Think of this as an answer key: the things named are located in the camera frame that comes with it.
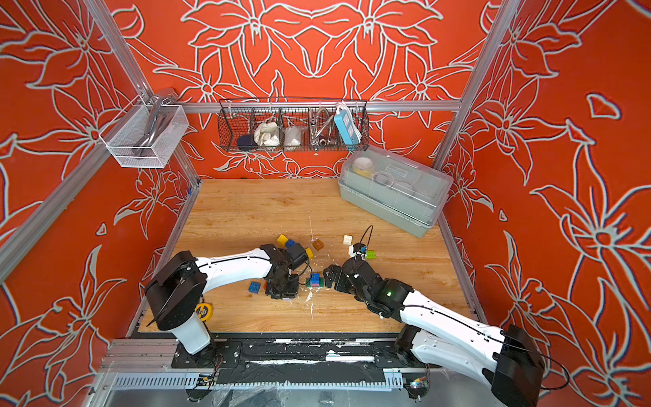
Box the dark green lego plate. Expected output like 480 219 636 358
305 280 323 288

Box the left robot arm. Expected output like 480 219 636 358
145 244 313 355

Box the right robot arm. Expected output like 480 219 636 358
324 256 545 406

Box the teal blue lego brick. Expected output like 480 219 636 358
249 282 261 294

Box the yellow lego brick far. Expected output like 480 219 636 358
277 234 289 246

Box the brown sloped lego brick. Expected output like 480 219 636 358
312 239 325 251

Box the yellow tape measure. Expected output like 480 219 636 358
195 303 214 322

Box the grey lidded storage box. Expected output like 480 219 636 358
338 146 453 237

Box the white cloth in basket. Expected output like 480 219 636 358
254 121 281 147

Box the clear plastic bin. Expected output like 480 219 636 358
100 103 189 169

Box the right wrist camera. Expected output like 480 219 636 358
349 243 367 260

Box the black wire basket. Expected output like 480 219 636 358
217 98 371 153

